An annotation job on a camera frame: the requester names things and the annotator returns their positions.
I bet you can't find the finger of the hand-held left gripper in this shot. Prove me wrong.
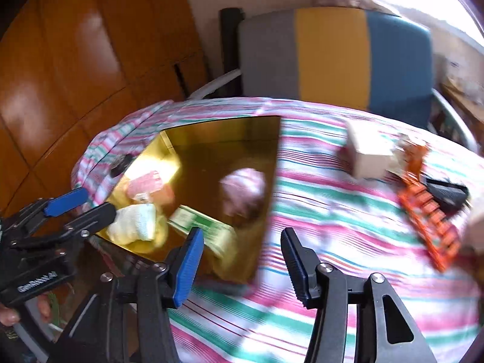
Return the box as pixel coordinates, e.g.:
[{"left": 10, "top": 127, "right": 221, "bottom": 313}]
[
  {"left": 11, "top": 202, "right": 118, "bottom": 251},
  {"left": 3, "top": 187, "right": 90, "bottom": 241}
]

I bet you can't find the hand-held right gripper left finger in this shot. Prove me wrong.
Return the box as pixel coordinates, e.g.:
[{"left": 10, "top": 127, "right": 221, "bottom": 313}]
[{"left": 49, "top": 227, "right": 205, "bottom": 363}]

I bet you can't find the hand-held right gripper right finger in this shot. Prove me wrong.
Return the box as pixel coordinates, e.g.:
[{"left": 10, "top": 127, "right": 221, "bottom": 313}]
[{"left": 280, "top": 227, "right": 439, "bottom": 363}]

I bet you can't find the maroon box with gold lining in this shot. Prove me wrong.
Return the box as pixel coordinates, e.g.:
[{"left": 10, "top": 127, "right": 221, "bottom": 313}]
[{"left": 93, "top": 115, "right": 283, "bottom": 284}]

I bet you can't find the small beige carton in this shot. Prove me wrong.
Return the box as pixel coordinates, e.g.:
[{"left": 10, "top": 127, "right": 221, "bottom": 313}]
[{"left": 338, "top": 120, "right": 396, "bottom": 181}]

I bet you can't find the orange plastic rack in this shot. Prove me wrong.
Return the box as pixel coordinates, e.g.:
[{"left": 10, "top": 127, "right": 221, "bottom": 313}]
[{"left": 393, "top": 138, "right": 463, "bottom": 273}]

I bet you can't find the black remote controller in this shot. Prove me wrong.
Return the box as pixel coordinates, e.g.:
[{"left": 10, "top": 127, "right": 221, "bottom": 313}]
[{"left": 420, "top": 172, "right": 470, "bottom": 212}]

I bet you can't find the person's left hand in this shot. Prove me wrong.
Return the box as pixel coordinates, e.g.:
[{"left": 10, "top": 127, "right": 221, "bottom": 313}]
[{"left": 0, "top": 294, "right": 52, "bottom": 327}]

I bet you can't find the green and white packet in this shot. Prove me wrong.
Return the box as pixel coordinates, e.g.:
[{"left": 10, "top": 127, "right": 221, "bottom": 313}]
[{"left": 168, "top": 205, "right": 237, "bottom": 260}]

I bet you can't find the white sock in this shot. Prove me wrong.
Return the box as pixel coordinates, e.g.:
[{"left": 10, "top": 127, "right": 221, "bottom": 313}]
[{"left": 106, "top": 203, "right": 158, "bottom": 246}]

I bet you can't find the pink packet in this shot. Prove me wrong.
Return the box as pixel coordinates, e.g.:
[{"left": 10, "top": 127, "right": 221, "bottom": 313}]
[{"left": 126, "top": 171, "right": 163, "bottom": 199}]

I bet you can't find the striped tablecloth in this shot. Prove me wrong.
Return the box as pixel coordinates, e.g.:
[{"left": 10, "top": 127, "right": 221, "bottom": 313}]
[{"left": 72, "top": 96, "right": 484, "bottom": 363}]

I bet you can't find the pink fuzzy ball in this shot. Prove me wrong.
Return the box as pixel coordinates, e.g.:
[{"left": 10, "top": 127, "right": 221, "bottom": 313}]
[{"left": 219, "top": 168, "right": 267, "bottom": 219}]

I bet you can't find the wooden wardrobe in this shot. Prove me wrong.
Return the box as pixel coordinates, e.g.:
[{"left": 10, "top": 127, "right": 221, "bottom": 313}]
[{"left": 0, "top": 0, "right": 211, "bottom": 220}]

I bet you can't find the grey yellow blue chair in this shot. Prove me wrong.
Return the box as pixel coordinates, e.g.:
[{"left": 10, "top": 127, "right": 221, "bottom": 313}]
[{"left": 189, "top": 7, "right": 479, "bottom": 152}]

